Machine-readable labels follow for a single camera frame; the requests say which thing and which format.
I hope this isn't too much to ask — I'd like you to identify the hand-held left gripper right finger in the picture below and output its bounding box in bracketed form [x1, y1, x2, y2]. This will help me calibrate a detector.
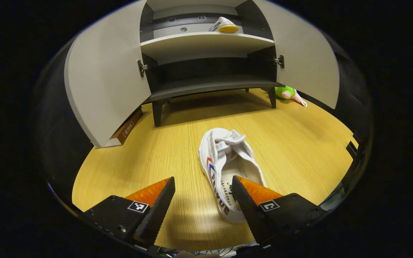
[231, 175, 326, 247]

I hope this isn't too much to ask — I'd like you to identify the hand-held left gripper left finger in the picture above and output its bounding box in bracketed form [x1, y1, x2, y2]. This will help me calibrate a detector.
[80, 177, 176, 247]

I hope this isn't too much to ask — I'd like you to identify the white canvas shoe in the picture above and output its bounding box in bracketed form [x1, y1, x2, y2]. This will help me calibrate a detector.
[209, 16, 239, 33]
[198, 128, 267, 224]

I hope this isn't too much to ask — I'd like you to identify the grey shoe cabinet door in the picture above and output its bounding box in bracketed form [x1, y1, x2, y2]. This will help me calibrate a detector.
[253, 0, 340, 110]
[64, 0, 152, 149]

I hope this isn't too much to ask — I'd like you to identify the white cabinet shelf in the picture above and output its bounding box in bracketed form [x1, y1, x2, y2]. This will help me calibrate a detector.
[140, 32, 276, 66]

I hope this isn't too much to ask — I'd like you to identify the stack of books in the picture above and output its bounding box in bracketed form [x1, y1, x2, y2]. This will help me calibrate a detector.
[103, 107, 144, 148]

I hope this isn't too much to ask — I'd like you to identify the black backdrop cloth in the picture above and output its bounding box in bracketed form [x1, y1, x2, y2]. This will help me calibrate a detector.
[31, 32, 374, 215]

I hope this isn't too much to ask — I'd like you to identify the green pink plush toy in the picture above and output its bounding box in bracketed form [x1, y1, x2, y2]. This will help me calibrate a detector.
[275, 86, 308, 107]

